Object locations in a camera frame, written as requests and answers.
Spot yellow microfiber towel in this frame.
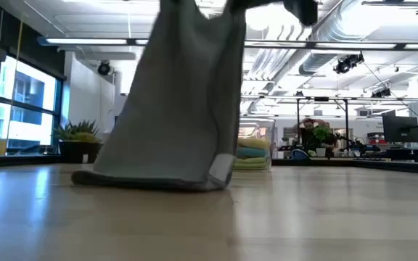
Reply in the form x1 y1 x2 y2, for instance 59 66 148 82
237 137 271 150

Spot teal microfiber towel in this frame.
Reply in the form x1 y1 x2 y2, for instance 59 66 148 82
236 146 270 160

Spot grey microfiber towel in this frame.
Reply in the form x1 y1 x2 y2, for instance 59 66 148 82
71 0 248 192

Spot green microfiber towel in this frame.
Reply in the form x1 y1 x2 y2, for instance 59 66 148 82
233 157 270 170

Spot black ceiling track lights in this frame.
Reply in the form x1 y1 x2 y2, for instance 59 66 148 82
371 88 392 99
334 52 365 75

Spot clear plastic bin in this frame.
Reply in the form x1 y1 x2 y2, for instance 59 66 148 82
234 117 276 171

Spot person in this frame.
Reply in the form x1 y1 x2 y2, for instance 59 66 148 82
294 117 337 157

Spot green background plant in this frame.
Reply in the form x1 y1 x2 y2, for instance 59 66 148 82
312 126 333 149

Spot black computer monitor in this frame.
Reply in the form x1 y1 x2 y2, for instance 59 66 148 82
382 114 418 144

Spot potted succulent plant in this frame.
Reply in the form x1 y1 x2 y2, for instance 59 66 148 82
53 120 103 164

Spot large glass window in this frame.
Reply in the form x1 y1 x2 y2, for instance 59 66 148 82
0 54 65 155

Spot black overhead gantry frame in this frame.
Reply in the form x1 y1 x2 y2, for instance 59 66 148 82
241 93 418 146

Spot black ceiling dome camera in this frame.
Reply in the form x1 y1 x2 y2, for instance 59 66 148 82
97 60 112 76

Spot black aluminium table frame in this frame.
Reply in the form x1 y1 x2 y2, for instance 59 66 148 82
0 154 418 175

